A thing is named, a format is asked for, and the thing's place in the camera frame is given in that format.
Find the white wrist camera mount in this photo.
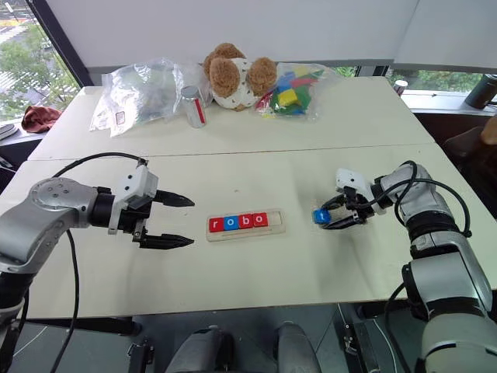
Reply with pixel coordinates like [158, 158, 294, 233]
[335, 168, 388, 217]
[107, 165, 159, 236]

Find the dark green tumbler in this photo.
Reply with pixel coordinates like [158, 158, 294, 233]
[464, 73, 497, 110]

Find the clear plastic bag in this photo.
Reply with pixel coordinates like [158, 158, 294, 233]
[89, 58, 214, 138]

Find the silver can with red stripe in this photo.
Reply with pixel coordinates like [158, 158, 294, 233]
[180, 85, 208, 129]

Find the black table leg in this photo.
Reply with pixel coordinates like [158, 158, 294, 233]
[336, 302, 391, 373]

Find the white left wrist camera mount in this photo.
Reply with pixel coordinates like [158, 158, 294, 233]
[107, 165, 159, 236]

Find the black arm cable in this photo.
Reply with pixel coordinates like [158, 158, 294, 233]
[364, 161, 473, 238]
[49, 152, 151, 373]

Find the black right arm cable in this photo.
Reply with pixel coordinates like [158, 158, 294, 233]
[364, 161, 473, 238]

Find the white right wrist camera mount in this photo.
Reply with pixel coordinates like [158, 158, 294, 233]
[335, 168, 388, 217]

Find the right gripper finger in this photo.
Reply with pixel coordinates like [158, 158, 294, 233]
[321, 215, 360, 232]
[320, 193, 349, 211]

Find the black table frame bar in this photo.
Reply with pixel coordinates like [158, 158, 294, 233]
[23, 315, 143, 336]

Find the black chair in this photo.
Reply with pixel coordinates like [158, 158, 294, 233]
[443, 127, 497, 187]

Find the brown white plush toy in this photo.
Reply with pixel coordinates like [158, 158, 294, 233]
[203, 43, 279, 112]

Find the wooden letter tray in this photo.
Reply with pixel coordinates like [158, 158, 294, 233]
[205, 208, 287, 242]

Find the red-brown cloth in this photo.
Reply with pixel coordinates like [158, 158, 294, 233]
[21, 105, 63, 134]

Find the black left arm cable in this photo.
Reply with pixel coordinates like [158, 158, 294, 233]
[49, 152, 151, 373]

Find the dark rounded shape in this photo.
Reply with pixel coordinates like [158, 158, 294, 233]
[166, 328, 235, 373]
[276, 322, 322, 373]

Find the plastic bag of coloured blocks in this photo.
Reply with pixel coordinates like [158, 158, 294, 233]
[254, 62, 343, 124]

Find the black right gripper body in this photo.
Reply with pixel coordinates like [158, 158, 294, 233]
[342, 186, 375, 226]

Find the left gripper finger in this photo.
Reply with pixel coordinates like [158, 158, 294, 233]
[138, 232, 195, 250]
[155, 189, 196, 208]

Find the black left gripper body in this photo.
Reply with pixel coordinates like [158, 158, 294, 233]
[118, 192, 159, 244]

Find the black window frame post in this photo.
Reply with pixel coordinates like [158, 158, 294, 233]
[26, 0, 95, 89]

